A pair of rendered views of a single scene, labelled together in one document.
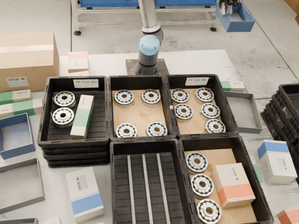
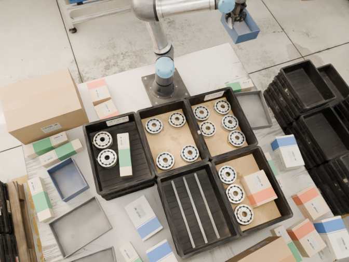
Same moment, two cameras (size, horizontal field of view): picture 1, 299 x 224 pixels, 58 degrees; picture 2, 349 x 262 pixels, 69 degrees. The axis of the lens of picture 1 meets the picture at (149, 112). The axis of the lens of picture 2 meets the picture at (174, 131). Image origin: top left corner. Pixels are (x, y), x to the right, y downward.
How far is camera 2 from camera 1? 0.46 m
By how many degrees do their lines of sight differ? 17
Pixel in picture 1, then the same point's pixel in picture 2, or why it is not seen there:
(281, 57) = (276, 20)
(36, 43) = (56, 86)
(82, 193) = (143, 219)
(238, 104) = (249, 102)
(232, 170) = (257, 178)
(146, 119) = (177, 142)
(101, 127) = (142, 159)
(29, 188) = (96, 222)
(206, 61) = (214, 60)
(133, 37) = (131, 24)
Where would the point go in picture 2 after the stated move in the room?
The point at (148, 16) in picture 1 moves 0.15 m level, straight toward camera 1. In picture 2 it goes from (159, 40) to (162, 61)
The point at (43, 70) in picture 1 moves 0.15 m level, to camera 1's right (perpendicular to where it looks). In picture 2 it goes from (72, 114) to (99, 112)
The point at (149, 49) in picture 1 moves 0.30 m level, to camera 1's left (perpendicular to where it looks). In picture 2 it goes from (166, 73) to (115, 74)
